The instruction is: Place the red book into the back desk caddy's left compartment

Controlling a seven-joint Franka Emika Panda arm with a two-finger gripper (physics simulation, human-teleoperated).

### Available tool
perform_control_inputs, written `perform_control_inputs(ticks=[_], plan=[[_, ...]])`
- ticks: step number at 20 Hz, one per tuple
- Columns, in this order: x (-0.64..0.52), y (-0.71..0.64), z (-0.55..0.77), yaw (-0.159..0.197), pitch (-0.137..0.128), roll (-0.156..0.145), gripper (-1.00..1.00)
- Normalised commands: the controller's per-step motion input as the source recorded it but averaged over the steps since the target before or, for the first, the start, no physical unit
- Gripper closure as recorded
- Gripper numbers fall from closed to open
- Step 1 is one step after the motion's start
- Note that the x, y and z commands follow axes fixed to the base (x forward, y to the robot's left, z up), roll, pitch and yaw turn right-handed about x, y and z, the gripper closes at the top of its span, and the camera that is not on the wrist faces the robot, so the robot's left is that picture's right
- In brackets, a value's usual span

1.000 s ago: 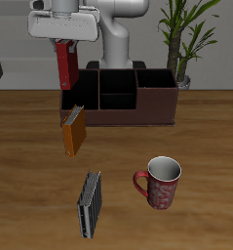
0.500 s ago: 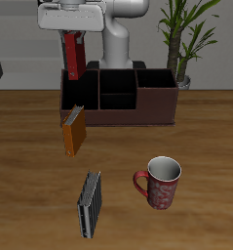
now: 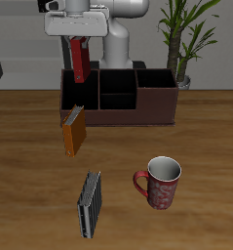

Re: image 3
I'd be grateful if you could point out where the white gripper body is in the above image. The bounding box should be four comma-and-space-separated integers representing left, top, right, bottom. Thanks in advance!
44, 7, 110, 38

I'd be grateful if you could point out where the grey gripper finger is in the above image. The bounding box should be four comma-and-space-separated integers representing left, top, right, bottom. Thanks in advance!
63, 35, 73, 50
82, 36, 91, 51

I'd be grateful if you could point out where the red book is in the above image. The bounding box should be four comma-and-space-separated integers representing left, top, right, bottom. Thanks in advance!
69, 36, 92, 84

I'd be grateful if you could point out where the orange book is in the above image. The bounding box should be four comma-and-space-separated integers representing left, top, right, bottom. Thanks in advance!
61, 104, 88, 158

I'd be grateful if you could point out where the dark brown desk caddy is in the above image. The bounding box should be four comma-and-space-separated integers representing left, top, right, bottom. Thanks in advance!
58, 67, 179, 128

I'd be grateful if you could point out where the dark grey book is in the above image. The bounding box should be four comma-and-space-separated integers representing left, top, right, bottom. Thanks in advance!
76, 170, 103, 239

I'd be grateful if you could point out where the green pot plant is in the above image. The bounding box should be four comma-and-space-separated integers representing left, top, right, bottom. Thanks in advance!
157, 0, 222, 92

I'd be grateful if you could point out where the red patterned mug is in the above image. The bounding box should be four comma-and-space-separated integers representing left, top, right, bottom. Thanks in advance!
133, 155, 183, 211

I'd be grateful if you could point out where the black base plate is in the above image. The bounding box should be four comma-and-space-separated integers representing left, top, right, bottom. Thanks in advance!
89, 60, 147, 70

